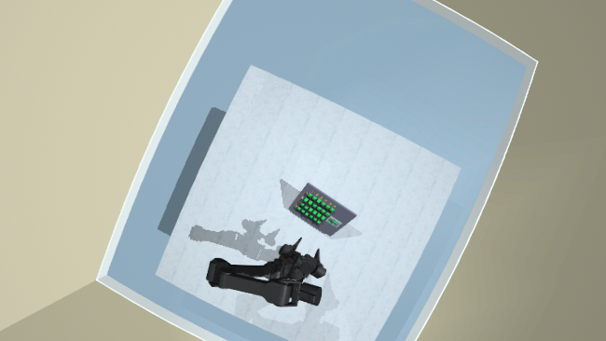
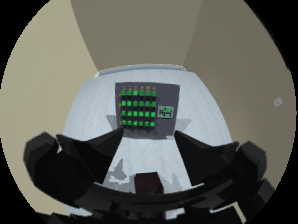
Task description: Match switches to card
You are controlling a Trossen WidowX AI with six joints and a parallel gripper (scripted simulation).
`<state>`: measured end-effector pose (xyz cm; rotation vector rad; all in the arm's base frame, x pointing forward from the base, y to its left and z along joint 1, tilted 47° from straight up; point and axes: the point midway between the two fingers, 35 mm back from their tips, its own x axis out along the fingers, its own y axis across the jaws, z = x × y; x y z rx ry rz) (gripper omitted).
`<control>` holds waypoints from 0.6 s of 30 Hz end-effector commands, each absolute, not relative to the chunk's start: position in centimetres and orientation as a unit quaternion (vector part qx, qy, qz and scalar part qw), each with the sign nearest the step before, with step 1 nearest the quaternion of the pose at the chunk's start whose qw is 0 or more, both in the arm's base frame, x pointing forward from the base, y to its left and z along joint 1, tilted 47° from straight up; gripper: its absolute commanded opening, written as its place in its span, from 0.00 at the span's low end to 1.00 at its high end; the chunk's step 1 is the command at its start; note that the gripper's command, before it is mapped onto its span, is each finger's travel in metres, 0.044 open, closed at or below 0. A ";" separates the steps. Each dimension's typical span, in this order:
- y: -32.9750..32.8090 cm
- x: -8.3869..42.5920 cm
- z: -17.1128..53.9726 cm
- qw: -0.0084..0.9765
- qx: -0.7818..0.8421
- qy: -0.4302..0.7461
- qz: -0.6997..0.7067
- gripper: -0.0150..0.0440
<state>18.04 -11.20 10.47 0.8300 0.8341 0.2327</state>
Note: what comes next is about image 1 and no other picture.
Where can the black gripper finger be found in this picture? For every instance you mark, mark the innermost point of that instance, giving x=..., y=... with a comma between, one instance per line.
x=317, y=256
x=296, y=244

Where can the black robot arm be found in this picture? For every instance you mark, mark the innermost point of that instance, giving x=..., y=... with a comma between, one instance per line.
x=279, y=286

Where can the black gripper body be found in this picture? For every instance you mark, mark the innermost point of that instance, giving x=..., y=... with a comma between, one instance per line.
x=286, y=251

